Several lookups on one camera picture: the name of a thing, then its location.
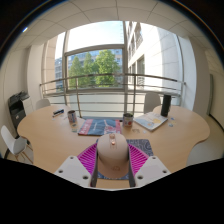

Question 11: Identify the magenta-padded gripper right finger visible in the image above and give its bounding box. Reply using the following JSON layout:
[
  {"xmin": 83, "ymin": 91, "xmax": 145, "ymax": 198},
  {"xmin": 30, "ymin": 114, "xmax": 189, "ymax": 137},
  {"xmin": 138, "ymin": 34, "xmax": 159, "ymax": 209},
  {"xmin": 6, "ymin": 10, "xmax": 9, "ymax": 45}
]
[{"xmin": 127, "ymin": 143, "xmax": 172, "ymax": 189}]

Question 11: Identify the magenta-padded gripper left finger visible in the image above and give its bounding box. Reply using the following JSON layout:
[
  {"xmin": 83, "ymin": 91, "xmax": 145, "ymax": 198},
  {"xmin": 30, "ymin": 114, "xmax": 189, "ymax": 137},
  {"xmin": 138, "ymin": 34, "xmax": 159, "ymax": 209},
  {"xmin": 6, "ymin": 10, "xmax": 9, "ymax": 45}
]
[{"xmin": 53, "ymin": 143, "xmax": 100, "ymax": 189}]

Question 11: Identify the beige computer mouse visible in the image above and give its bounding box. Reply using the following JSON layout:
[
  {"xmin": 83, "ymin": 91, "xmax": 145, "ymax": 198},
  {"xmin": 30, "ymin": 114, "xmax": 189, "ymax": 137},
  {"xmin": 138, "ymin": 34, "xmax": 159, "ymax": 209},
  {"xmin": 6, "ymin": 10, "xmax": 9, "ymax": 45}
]
[{"xmin": 96, "ymin": 132, "xmax": 130, "ymax": 179}]

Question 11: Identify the blue patterned mouse pad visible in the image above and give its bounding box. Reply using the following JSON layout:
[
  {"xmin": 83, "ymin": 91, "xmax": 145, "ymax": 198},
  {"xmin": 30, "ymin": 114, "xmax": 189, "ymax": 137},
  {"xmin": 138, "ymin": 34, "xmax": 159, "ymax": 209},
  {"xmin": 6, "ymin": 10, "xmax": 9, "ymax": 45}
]
[{"xmin": 94, "ymin": 138, "xmax": 155, "ymax": 181}]

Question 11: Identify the open illustrated book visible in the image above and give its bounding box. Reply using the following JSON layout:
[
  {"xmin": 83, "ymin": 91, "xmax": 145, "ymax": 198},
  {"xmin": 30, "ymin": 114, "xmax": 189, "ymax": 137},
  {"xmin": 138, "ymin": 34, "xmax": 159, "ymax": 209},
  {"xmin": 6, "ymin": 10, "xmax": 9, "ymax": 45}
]
[{"xmin": 133, "ymin": 111, "xmax": 169, "ymax": 132}]

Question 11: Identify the red and blue magazine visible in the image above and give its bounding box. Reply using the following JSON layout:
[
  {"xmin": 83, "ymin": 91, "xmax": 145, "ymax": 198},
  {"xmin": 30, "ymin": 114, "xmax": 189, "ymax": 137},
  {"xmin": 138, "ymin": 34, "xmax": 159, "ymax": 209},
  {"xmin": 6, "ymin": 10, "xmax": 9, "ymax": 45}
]
[{"xmin": 77, "ymin": 118, "xmax": 123, "ymax": 137}]

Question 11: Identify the blue patterned tin can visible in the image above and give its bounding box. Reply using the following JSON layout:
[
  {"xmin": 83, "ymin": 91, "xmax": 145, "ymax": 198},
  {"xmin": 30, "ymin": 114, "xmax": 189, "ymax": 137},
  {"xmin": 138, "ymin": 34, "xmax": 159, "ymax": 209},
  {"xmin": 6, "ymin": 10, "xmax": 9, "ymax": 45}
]
[{"xmin": 67, "ymin": 109, "xmax": 78, "ymax": 126}]

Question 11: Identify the red and white tin can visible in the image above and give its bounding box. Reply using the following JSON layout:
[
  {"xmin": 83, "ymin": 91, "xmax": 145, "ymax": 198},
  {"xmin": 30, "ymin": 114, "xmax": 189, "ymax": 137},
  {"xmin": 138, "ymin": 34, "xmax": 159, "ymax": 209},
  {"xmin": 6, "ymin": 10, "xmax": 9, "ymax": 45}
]
[{"xmin": 122, "ymin": 112, "xmax": 134, "ymax": 128}]

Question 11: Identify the small blue stapler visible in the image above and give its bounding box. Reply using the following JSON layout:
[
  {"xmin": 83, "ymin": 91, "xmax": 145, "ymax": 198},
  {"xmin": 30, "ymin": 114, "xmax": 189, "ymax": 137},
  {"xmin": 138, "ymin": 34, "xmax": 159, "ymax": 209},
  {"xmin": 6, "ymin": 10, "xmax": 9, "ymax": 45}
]
[{"xmin": 52, "ymin": 108, "xmax": 65, "ymax": 118}]

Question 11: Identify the black cylindrical speaker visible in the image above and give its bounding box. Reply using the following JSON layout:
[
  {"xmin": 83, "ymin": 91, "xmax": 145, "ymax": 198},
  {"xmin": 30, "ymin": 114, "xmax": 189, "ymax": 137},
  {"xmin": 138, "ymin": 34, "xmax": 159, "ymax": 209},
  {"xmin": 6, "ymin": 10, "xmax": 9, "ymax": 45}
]
[{"xmin": 160, "ymin": 94, "xmax": 172, "ymax": 118}]

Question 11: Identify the white chair with wooden legs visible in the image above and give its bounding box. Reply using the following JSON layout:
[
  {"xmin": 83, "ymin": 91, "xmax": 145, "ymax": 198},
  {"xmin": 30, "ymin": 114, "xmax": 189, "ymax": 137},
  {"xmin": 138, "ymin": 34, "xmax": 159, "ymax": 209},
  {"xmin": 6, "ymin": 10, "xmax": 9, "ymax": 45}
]
[{"xmin": 0, "ymin": 124, "xmax": 34, "ymax": 164}]

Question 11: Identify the metal balcony railing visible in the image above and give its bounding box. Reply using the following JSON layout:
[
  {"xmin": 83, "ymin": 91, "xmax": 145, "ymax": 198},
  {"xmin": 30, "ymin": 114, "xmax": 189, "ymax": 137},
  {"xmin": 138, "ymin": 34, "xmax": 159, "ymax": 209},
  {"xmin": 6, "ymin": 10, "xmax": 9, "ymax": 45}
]
[{"xmin": 39, "ymin": 72, "xmax": 186, "ymax": 118}]

